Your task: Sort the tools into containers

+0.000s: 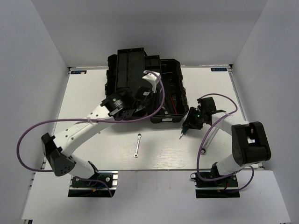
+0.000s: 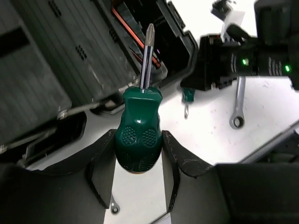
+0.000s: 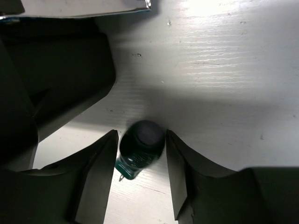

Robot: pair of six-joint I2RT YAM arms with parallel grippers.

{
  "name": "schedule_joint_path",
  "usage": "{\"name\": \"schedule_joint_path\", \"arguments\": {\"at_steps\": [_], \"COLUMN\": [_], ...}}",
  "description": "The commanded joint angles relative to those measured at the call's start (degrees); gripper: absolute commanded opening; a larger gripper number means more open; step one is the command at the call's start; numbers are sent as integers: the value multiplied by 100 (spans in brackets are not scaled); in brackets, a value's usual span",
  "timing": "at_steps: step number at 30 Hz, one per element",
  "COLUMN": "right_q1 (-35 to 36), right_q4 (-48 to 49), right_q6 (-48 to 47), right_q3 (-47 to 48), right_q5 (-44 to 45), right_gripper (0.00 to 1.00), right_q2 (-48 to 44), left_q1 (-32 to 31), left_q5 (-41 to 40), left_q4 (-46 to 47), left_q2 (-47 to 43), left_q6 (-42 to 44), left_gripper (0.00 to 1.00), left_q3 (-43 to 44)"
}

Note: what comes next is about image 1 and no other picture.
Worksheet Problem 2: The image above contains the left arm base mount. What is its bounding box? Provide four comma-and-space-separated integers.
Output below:
68, 171, 118, 198

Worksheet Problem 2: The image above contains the small green stubby screwdriver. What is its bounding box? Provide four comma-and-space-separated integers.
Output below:
179, 127, 189, 139

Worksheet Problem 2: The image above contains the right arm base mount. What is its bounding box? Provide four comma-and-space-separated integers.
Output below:
190, 172, 240, 199

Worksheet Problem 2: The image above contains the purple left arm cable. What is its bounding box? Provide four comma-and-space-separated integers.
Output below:
16, 70, 166, 196

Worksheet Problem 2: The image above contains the black plastic toolbox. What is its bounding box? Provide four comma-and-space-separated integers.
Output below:
105, 48, 189, 124

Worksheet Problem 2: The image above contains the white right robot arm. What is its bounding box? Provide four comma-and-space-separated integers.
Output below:
181, 97, 271, 186

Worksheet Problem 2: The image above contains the large silver ratchet wrench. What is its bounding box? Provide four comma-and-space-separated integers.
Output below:
201, 128, 219, 155

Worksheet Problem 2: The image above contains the small silver ratchet wrench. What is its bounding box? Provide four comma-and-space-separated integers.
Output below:
134, 133, 142, 158

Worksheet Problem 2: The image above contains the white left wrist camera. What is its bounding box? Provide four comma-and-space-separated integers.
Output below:
142, 70, 161, 93

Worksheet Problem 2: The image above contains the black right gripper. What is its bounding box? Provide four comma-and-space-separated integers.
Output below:
183, 107, 206, 130

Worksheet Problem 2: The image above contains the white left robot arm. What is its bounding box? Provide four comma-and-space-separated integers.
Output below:
41, 86, 161, 186

